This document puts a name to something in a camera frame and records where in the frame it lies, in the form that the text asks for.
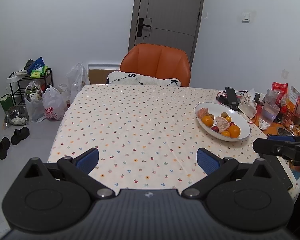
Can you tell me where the black phone on stand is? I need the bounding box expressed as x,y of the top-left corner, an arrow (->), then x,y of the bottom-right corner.
225,87 -> 239,111

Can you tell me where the red snack packet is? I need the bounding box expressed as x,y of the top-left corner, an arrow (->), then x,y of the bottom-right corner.
271,82 -> 288,105

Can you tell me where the black door handle lock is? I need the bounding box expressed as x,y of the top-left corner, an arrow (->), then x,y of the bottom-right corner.
136,18 -> 151,37

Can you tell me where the grey door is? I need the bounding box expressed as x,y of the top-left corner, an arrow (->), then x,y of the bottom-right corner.
128,0 -> 204,61

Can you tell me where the peeled pomelo segment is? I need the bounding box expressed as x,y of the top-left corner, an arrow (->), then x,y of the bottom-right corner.
197,107 -> 209,120
215,116 -> 230,133

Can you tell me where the red cable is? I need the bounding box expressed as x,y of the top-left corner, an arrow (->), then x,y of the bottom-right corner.
216,89 -> 248,106

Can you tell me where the green paper bag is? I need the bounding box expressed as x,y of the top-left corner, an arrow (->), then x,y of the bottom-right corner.
0,94 -> 14,112

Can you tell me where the blue package on shelf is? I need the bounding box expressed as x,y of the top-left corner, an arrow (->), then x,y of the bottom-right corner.
27,57 -> 45,74

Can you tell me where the cardboard box by wall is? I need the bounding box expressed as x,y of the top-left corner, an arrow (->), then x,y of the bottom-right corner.
88,63 -> 120,85

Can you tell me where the small kumquat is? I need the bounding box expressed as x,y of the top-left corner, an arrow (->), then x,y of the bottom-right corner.
225,116 -> 231,122
221,131 -> 231,137

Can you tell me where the white shopping bag red print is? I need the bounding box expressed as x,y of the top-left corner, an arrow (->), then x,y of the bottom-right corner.
43,86 -> 67,120

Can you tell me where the floral tablecloth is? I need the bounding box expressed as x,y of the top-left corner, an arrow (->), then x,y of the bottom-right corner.
48,85 -> 264,192

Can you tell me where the black shoe right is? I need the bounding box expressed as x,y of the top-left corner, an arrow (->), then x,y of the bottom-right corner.
11,127 -> 30,146

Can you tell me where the white bag with groceries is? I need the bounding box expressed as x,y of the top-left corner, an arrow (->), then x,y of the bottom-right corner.
24,81 -> 45,123

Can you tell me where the white plastic bag by wall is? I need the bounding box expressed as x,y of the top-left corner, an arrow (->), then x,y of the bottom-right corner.
66,63 -> 90,103

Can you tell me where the white plate blue rim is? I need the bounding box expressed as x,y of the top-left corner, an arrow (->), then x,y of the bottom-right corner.
194,102 -> 251,142

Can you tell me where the green package on shelf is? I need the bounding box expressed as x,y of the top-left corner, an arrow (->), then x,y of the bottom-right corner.
30,66 -> 48,79

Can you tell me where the clear bag with shoes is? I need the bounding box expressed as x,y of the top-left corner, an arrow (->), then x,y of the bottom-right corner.
6,105 -> 29,126

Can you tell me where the white fluffy cushion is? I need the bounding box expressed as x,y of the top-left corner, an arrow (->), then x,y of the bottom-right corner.
106,71 -> 181,87

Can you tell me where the black metal shelf rack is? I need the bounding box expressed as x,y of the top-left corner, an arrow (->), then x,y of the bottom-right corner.
6,68 -> 54,105

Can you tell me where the clear plastic cup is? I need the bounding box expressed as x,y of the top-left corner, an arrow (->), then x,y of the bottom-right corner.
260,101 -> 280,125

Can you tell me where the black shoe left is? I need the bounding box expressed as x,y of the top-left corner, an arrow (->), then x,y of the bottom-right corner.
0,137 -> 11,160

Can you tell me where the large orange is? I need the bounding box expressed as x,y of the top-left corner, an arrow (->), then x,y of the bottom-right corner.
201,115 -> 214,127
228,125 -> 241,138

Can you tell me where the black shoe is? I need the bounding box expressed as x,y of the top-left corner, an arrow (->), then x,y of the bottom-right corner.
0,137 -> 11,160
11,127 -> 30,146

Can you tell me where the orange leather chair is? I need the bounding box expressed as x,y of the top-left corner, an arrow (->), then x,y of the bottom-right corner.
120,43 -> 191,87

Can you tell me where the wall light switch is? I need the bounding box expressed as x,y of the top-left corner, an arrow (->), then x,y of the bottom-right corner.
242,12 -> 251,23

